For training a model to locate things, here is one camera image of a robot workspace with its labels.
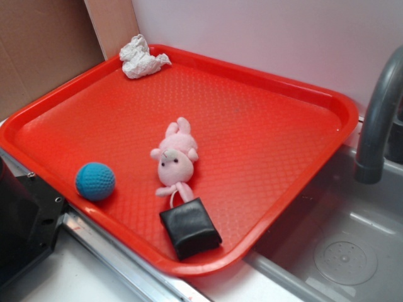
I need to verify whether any black box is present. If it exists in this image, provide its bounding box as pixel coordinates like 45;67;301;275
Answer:
159;198;222;260

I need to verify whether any red plastic tray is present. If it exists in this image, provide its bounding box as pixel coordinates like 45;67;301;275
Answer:
1;45;358;277

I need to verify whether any pink plush bunny toy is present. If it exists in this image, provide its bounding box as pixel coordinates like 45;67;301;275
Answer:
150;117;199;203

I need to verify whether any crumpled white paper towel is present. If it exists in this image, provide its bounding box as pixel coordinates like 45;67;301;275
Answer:
119;34;172;79

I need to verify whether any blue dimpled ball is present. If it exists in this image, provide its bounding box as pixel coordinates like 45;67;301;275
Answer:
75;162;116;201

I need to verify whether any grey plastic sink basin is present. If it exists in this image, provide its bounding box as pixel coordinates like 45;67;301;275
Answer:
246;147;402;301

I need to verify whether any grey toy faucet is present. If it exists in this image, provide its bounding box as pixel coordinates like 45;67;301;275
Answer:
354;47;402;184

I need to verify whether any brown cardboard panel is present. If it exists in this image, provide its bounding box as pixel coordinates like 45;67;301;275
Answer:
1;1;104;120

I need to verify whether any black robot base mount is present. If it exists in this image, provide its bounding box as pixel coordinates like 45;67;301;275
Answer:
1;160;66;289

